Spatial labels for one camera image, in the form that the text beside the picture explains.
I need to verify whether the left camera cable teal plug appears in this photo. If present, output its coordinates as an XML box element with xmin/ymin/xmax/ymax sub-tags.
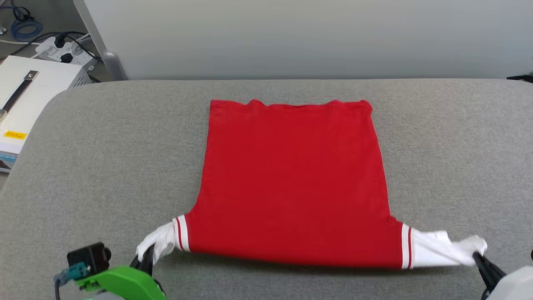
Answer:
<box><xmin>53</xmin><ymin>262</ymin><xmax>90</xmax><ymax>300</ymax></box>

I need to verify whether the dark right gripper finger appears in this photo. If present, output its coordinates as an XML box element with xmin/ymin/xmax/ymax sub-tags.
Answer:
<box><xmin>479</xmin><ymin>252</ymin><xmax>507</xmax><ymax>281</ymax></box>
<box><xmin>473</xmin><ymin>252</ymin><xmax>496</xmax><ymax>293</ymax></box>

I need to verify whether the black power cord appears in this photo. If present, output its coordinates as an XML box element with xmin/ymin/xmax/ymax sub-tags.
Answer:
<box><xmin>8</xmin><ymin>31</ymin><xmax>103</xmax><ymax>64</ymax></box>

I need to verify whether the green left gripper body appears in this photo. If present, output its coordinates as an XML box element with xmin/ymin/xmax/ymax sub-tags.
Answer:
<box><xmin>75</xmin><ymin>265</ymin><xmax>167</xmax><ymax>300</ymax></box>

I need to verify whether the red shirt with white sleeves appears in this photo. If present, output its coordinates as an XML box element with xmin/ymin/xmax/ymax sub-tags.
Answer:
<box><xmin>137</xmin><ymin>99</ymin><xmax>488</xmax><ymax>270</ymax></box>

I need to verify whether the blue coiled cable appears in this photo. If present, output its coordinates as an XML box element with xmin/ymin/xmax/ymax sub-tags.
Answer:
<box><xmin>10</xmin><ymin>19</ymin><xmax>43</xmax><ymax>41</ymax></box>

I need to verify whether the black tangled cable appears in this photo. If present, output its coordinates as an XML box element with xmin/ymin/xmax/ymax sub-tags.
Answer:
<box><xmin>0</xmin><ymin>0</ymin><xmax>34</xmax><ymax>21</ymax></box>

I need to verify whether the white power strip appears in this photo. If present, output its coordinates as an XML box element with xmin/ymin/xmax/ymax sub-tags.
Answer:
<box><xmin>35</xmin><ymin>37</ymin><xmax>99</xmax><ymax>68</ymax></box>

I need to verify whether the white partition panel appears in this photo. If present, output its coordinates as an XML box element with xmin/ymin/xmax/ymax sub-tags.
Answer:
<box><xmin>74</xmin><ymin>0</ymin><xmax>533</xmax><ymax>81</ymax></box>

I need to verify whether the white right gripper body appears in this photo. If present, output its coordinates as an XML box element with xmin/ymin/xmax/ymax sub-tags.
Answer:
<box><xmin>485</xmin><ymin>267</ymin><xmax>533</xmax><ymax>300</ymax></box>

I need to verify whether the white equipment box black handle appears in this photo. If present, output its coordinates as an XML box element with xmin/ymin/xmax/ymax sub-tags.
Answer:
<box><xmin>0</xmin><ymin>55</ymin><xmax>92</xmax><ymax>173</ymax></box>

